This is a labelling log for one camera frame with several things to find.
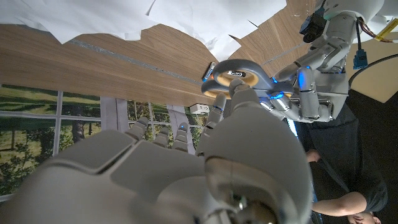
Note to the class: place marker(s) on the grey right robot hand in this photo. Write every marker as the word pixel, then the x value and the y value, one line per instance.
pixel 155 174

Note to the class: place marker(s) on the person in dark shirt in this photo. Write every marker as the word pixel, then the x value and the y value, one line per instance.
pixel 339 140

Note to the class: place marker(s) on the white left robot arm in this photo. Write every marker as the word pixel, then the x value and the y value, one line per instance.
pixel 351 6

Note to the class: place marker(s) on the white paper sheet with slits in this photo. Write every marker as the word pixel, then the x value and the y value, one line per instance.
pixel 202 18

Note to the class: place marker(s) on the white power strip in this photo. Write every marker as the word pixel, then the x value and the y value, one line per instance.
pixel 199 109

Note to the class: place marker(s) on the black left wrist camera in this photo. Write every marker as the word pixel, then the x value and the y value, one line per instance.
pixel 314 26

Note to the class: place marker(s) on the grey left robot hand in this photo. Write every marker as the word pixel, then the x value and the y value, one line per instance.
pixel 329 81

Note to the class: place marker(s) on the bare person forearm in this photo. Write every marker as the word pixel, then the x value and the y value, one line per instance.
pixel 312 155
pixel 339 203

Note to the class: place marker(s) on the white floor mat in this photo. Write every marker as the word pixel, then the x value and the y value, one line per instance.
pixel 382 81

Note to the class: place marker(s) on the printed window backdrop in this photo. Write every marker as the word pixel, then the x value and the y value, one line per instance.
pixel 31 140

